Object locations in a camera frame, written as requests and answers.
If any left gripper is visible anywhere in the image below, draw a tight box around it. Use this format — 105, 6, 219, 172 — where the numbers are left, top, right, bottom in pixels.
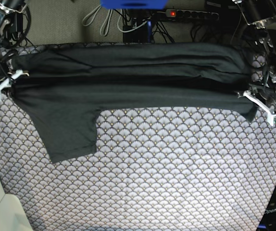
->
236, 69, 276, 126

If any dark grey T-shirt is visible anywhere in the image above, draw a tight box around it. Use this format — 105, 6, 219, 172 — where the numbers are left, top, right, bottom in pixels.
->
11, 43, 257, 163

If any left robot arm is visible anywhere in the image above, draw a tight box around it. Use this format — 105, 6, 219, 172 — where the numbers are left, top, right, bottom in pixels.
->
234, 0, 276, 126

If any white plastic bin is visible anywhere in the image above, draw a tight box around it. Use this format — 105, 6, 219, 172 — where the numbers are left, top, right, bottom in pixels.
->
0, 181, 32, 231

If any fan-patterned table cloth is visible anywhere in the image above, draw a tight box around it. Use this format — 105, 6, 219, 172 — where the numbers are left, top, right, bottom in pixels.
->
0, 42, 276, 231

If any black power strip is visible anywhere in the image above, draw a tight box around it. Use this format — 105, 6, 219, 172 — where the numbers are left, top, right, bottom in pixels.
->
165, 9, 220, 21

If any grey looped cable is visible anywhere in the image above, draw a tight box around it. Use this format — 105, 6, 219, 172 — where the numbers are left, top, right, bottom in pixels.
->
81, 6, 114, 37

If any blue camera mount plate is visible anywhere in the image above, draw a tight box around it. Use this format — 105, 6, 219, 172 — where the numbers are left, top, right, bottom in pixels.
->
100, 0, 167, 10

